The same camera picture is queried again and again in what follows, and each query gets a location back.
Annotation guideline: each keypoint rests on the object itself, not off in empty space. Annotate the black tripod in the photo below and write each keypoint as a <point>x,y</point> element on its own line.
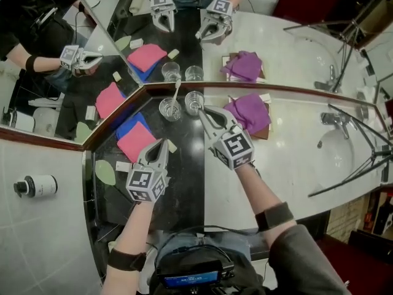
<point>373,154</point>

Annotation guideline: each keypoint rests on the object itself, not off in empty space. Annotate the white bottle with black cap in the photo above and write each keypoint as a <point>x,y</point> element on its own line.
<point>40,185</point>

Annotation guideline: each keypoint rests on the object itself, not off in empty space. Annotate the black chest-mounted screen device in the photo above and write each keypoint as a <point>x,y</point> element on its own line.
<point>190,276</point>

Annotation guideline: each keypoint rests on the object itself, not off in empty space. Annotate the black left wristband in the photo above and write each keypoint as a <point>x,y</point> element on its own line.
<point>124,260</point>

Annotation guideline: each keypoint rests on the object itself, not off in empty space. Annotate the brown wooden tray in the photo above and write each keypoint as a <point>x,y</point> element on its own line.
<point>262,134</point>

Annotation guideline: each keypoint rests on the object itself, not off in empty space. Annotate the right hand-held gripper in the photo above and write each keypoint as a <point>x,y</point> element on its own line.
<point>235,147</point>

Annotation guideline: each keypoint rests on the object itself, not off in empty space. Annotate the blue folded cloth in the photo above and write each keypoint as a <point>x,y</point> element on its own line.
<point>129,124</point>

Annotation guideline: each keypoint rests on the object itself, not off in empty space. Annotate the pink folded cloth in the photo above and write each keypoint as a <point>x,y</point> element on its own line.
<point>136,141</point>

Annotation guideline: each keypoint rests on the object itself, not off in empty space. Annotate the small white soap bar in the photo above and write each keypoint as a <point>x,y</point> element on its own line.
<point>172,146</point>

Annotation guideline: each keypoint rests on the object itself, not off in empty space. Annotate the green leaf-shaped dish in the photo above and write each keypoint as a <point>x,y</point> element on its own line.
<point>105,172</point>

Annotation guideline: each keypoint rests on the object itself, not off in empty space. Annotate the chrome faucet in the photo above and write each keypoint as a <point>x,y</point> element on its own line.
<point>337,120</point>

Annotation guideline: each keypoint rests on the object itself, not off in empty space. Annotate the person's grey sleeve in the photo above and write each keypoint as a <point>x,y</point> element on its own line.
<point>301,263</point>

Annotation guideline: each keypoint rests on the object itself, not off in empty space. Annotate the black right wristband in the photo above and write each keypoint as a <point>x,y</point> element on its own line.
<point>274,216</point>

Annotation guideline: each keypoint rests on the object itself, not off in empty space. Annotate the person's left forearm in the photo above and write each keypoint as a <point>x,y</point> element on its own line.
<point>129,232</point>

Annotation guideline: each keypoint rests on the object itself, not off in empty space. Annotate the white toothbrush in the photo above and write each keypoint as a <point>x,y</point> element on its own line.
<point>175,94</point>

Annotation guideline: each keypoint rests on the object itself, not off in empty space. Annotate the angled wall mirror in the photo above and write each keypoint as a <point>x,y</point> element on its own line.
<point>46,41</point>

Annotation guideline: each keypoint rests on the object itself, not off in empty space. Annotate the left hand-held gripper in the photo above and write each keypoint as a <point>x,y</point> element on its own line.
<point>144,183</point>

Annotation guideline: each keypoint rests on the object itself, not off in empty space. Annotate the person's right forearm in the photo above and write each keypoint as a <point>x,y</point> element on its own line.
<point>261,192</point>

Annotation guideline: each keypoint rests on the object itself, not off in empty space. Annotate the small white box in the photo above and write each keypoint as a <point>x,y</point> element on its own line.
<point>123,166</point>

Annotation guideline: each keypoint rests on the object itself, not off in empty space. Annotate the wide wall mirror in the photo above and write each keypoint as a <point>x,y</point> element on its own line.
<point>291,35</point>

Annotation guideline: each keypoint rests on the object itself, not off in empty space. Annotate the purple cloth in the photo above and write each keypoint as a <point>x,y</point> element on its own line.
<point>248,112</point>

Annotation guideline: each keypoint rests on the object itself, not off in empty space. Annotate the black wristband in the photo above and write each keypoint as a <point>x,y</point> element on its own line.
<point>274,216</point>
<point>124,260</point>

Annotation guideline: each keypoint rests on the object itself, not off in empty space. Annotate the white sink basin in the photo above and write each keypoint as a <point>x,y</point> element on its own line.
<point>334,158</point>

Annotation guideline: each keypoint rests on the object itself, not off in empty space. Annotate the clear glass cup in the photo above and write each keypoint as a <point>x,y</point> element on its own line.
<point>192,100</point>
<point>169,112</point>

